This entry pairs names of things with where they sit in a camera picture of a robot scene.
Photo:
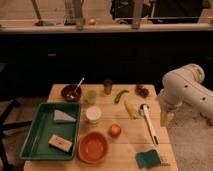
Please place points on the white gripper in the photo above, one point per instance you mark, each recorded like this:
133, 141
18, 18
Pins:
166, 116

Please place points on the grey towel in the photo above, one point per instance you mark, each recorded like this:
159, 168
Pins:
60, 116

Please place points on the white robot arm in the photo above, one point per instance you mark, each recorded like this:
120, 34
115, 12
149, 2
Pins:
184, 84

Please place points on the green plastic tray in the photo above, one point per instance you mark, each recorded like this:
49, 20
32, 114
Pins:
43, 127

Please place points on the dark red grape bunch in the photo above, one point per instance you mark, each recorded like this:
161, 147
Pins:
141, 91

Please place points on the yellow banana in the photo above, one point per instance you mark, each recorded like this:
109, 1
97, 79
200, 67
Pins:
130, 109

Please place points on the teal scouring sponge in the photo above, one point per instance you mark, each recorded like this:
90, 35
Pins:
147, 159

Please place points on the green pepper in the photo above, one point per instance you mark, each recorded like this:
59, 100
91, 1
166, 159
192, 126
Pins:
118, 96

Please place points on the orange tomato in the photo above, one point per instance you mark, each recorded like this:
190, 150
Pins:
114, 130

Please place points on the dark metal cup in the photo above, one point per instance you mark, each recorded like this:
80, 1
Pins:
107, 86

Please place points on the white cup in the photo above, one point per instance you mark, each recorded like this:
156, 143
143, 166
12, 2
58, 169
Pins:
93, 114

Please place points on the green small cup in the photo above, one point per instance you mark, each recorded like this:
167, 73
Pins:
91, 97

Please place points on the orange plastic bowl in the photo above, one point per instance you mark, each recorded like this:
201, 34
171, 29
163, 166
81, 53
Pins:
93, 148

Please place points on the metal spoon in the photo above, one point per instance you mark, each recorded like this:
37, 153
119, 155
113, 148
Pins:
78, 85

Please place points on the dark brown bowl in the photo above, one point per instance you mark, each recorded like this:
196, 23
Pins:
67, 90

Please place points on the beige sponge block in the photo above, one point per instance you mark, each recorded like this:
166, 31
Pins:
60, 143

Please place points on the orange fruit on counter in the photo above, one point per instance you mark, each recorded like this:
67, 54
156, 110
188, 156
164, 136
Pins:
92, 21

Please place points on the black office chair base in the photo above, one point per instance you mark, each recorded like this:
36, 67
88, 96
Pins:
5, 127

